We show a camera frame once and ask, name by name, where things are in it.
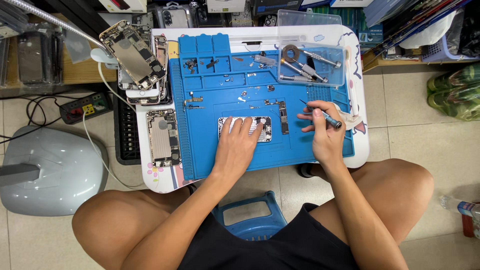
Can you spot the small clear plastic part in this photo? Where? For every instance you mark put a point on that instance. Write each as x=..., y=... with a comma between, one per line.
x=264, y=60

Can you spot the person's right hand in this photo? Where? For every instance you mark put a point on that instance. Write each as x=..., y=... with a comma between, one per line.
x=327, y=139

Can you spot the phone logic board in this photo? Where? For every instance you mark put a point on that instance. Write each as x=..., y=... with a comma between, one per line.
x=282, y=114

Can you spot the clear plastic water bottle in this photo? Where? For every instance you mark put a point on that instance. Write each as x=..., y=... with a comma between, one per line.
x=461, y=206

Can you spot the person's legs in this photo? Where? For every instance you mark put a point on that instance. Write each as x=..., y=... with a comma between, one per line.
x=123, y=225

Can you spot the green plastic bag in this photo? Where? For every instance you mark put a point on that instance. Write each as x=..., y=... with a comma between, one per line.
x=455, y=93

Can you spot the person's left hand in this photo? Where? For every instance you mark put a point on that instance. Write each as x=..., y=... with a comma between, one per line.
x=235, y=148

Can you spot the blue silicone repair mat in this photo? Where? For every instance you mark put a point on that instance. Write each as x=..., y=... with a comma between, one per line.
x=258, y=112

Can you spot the black plastic crate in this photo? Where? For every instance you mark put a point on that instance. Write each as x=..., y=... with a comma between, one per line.
x=126, y=131

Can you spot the stack of dismantled phones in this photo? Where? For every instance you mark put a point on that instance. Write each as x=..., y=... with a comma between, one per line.
x=148, y=92

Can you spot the black power strip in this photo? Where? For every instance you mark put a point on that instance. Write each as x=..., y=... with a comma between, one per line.
x=85, y=107

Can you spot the silver phone housing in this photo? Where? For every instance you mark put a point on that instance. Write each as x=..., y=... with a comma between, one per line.
x=163, y=138
x=262, y=129

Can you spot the person's black shorts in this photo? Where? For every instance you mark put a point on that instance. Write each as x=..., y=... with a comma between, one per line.
x=270, y=243

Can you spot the blue plastic stool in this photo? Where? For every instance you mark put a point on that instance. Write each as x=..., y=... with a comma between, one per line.
x=250, y=215

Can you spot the grey plastic appliance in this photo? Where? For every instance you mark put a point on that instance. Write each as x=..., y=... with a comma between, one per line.
x=48, y=172

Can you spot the clear plastic tool box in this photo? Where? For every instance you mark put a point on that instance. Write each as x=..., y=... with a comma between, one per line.
x=311, y=52

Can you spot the white tissue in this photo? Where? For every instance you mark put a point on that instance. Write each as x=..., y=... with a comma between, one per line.
x=347, y=119

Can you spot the white folding lap table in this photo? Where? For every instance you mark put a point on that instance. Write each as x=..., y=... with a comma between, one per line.
x=157, y=176

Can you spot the silver precision screwdriver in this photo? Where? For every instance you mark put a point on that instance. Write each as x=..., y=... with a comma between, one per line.
x=325, y=117

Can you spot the copper tape roll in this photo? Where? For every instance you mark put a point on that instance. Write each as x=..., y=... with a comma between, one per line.
x=290, y=53

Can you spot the heap of packaged phone cases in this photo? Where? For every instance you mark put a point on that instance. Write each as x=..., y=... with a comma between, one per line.
x=32, y=56

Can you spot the shelf of phone accessories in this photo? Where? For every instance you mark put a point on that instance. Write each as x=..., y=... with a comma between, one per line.
x=300, y=11

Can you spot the gold opened phone housing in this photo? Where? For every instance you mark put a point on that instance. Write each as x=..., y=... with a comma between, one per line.
x=133, y=54

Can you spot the lavender plastic basket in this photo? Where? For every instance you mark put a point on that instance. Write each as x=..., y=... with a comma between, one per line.
x=444, y=50

